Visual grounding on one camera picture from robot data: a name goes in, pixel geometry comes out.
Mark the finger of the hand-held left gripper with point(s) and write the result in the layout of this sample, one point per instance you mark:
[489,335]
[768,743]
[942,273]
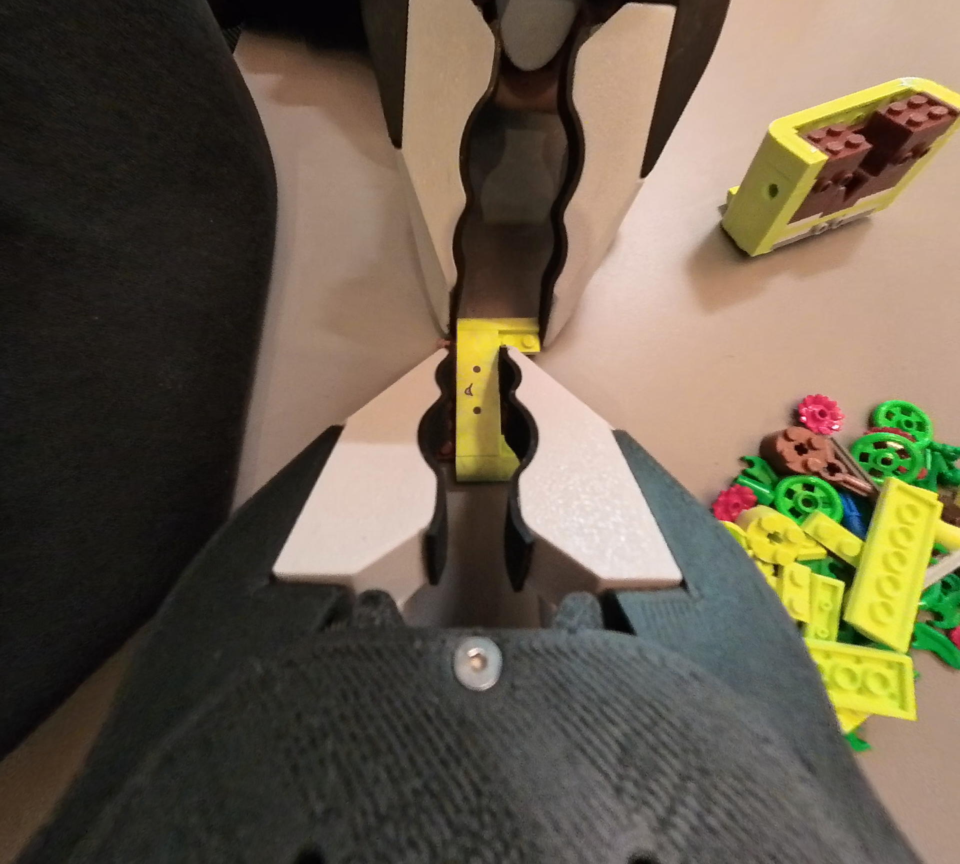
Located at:
[435,92]
[615,114]

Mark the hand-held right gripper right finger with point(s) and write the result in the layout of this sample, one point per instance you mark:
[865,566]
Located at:
[592,512]

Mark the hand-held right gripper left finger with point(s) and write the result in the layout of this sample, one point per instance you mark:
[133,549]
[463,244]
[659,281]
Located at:
[360,512]

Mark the lime bracket build with brown plate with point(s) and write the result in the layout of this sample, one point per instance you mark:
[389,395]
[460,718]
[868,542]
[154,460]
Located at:
[476,384]

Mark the long lime toy plate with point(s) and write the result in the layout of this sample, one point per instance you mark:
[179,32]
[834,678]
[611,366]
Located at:
[892,564]

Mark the person's left hand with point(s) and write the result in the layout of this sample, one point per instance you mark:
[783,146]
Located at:
[532,92]

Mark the lime brick box with brown bricks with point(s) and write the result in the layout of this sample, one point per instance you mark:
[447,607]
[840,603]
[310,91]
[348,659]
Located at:
[765,197]

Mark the pile of small toy bricks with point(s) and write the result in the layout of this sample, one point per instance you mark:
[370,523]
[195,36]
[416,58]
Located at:
[802,497]

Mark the person's black clothing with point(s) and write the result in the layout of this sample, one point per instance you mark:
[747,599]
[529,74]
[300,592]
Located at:
[112,279]

